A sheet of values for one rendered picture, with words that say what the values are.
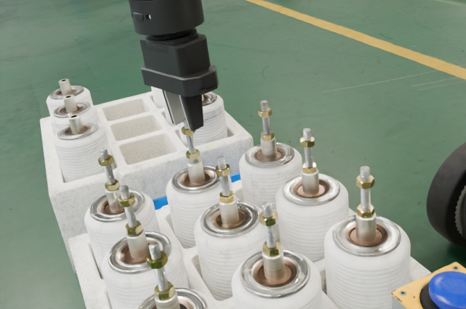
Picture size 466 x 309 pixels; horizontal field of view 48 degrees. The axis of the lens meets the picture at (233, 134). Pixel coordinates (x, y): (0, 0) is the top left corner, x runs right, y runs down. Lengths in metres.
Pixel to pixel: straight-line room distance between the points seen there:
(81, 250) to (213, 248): 0.24
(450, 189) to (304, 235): 0.31
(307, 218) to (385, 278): 0.13
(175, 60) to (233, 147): 0.40
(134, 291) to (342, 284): 0.23
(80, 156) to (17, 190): 0.48
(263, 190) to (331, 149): 0.58
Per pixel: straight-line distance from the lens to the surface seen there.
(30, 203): 1.36
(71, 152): 0.99
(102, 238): 0.73
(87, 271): 0.77
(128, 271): 0.62
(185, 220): 0.75
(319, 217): 0.68
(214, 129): 1.03
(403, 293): 0.47
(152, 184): 1.00
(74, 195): 0.99
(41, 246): 1.19
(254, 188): 0.78
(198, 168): 0.75
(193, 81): 0.65
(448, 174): 0.92
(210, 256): 0.66
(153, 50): 0.68
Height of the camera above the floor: 0.63
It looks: 26 degrees down
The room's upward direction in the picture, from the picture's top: 8 degrees counter-clockwise
